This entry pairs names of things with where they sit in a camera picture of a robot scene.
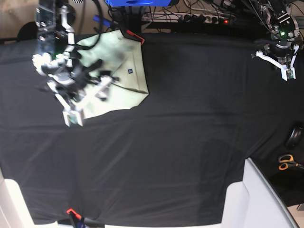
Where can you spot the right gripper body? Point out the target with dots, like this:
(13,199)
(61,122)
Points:
(69,81)

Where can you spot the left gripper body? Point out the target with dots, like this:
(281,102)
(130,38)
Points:
(277,51)

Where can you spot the light green T-shirt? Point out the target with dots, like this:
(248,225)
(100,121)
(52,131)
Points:
(123,57)

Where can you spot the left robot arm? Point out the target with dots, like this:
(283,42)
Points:
(275,16)

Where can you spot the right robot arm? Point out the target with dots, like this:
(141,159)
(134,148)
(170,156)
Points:
(56,40)

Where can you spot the blue orange clamp top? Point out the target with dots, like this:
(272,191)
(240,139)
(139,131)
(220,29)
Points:
(126,33)

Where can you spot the blue box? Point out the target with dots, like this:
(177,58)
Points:
(155,3)

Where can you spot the black tape roll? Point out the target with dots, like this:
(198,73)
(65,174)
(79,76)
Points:
(295,137)

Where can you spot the black table cloth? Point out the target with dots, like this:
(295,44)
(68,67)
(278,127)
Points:
(166,162)

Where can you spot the white power strip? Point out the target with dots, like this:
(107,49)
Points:
(168,17)

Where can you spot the white chair left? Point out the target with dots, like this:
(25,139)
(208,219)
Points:
(14,212)

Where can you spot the grey chair right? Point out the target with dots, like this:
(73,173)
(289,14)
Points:
(253,203)

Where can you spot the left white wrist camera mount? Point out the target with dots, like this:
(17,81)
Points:
(287,69)

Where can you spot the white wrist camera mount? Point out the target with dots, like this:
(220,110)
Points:
(73,112)
(287,69)

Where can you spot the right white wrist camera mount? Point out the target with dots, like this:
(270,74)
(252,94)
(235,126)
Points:
(73,112)

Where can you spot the orange handled scissors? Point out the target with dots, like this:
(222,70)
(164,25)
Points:
(287,161)

